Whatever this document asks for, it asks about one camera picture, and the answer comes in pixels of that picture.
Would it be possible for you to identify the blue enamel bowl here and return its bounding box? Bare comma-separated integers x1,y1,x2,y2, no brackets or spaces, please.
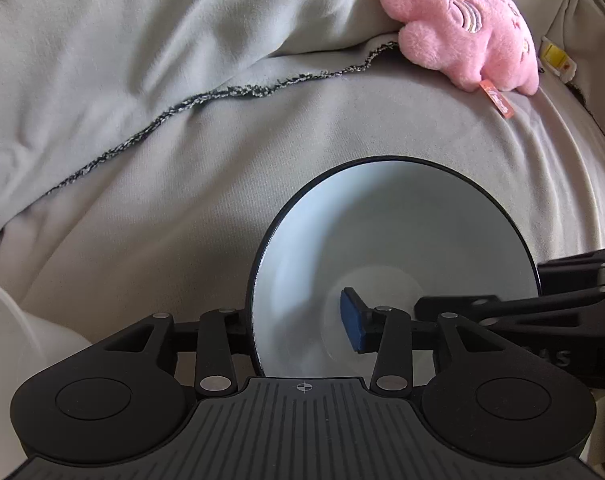
246,156,540,378

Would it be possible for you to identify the yellow white tag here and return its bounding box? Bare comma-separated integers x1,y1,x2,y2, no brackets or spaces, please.
540,37,578,84

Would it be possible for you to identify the grey blanket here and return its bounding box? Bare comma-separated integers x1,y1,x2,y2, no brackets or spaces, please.
0,0,605,340

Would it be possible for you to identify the pink plush toy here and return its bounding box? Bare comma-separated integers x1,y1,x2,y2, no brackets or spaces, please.
379,0,539,119

